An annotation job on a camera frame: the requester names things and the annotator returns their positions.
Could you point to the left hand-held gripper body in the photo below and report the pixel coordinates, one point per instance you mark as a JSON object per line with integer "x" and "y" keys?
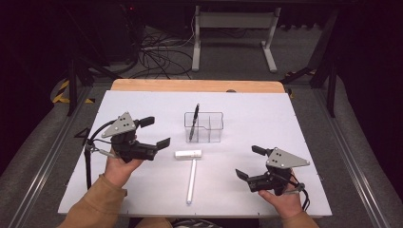
{"x": 122, "y": 129}

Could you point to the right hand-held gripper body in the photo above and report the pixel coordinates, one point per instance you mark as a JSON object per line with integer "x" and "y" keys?
{"x": 283, "y": 160}

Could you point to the short white cylinder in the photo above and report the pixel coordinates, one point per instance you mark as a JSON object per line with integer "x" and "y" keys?
{"x": 188, "y": 154}

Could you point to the black pen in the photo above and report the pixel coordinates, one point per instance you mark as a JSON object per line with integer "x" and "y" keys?
{"x": 194, "y": 122}

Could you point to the long white pen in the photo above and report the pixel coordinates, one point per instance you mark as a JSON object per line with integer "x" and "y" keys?
{"x": 192, "y": 180}

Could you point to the clear plastic organizer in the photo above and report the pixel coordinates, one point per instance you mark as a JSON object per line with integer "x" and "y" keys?
{"x": 210, "y": 128}

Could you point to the person's left hand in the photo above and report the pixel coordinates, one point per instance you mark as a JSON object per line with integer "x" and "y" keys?
{"x": 118, "y": 171}

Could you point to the person's right hand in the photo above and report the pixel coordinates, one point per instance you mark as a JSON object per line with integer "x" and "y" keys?
{"x": 285, "y": 204}

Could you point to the white board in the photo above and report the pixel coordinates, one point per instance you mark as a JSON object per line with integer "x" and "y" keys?
{"x": 253, "y": 120}

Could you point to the wooden table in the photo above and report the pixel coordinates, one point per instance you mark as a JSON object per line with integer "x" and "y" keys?
{"x": 196, "y": 85}

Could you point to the black metal stand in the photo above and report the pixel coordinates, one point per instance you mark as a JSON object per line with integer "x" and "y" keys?
{"x": 72, "y": 85}
{"x": 331, "y": 91}

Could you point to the white metal stand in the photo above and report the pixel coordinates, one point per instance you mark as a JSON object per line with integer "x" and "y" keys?
{"x": 234, "y": 20}

